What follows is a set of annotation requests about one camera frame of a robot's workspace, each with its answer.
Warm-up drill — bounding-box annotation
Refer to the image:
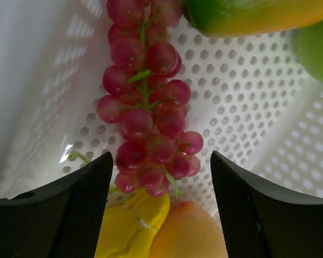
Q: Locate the orange peach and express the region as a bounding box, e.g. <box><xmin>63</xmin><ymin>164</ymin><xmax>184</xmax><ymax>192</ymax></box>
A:
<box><xmin>149</xmin><ymin>200</ymin><xmax>228</xmax><ymax>258</ymax></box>

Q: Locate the white perforated plastic basket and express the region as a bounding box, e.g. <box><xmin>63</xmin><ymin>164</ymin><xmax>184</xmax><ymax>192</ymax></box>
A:
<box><xmin>0</xmin><ymin>1</ymin><xmax>323</xmax><ymax>215</ymax></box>

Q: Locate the red grape bunch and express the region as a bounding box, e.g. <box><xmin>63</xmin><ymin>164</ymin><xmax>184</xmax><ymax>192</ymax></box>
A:
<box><xmin>96</xmin><ymin>1</ymin><xmax>204</xmax><ymax>197</ymax></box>

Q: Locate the yellow bell pepper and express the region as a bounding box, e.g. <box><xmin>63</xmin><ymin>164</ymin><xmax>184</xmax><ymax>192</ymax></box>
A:
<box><xmin>95</xmin><ymin>192</ymin><xmax>170</xmax><ymax>258</ymax></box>

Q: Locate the green apple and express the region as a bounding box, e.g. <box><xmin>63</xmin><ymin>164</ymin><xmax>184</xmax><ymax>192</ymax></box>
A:
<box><xmin>296</xmin><ymin>21</ymin><xmax>323</xmax><ymax>83</ymax></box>

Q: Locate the yellow green mango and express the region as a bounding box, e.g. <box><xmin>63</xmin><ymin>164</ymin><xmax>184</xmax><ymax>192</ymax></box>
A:
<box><xmin>181</xmin><ymin>0</ymin><xmax>323</xmax><ymax>38</ymax></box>

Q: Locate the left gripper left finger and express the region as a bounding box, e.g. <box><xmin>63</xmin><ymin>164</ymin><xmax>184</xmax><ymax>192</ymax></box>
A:
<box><xmin>0</xmin><ymin>152</ymin><xmax>113</xmax><ymax>257</ymax></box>

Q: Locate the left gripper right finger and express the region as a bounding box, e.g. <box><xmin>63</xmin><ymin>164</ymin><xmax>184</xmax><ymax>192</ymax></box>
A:
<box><xmin>210</xmin><ymin>151</ymin><xmax>323</xmax><ymax>258</ymax></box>

